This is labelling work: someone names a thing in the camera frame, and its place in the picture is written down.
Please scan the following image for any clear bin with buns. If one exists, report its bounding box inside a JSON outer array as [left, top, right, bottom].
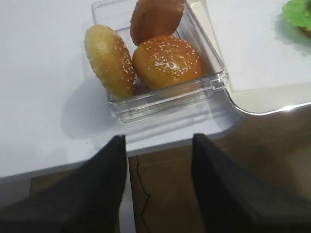
[[91, 0, 228, 123]]

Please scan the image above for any sesame seed top bun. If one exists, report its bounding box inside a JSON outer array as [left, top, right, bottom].
[[133, 35, 205, 91]]

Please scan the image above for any pale sesame bun on edge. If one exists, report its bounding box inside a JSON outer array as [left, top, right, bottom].
[[85, 25, 136, 100]]

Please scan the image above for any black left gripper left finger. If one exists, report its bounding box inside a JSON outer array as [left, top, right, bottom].
[[0, 135, 127, 233]]

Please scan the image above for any silver metal serving tray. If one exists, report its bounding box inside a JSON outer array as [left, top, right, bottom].
[[190, 0, 311, 116]]

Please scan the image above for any plain brown bun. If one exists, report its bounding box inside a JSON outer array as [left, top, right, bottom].
[[130, 0, 186, 46]]

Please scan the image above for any white paper sheet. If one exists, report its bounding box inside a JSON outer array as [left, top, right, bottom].
[[207, 0, 311, 91]]

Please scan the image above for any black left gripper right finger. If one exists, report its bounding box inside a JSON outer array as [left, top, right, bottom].
[[191, 134, 311, 233]]

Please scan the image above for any green lettuce leaf on bun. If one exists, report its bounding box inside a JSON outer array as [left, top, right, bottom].
[[282, 0, 311, 32]]

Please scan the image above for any black cable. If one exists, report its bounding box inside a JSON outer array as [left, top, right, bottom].
[[135, 155, 151, 233]]

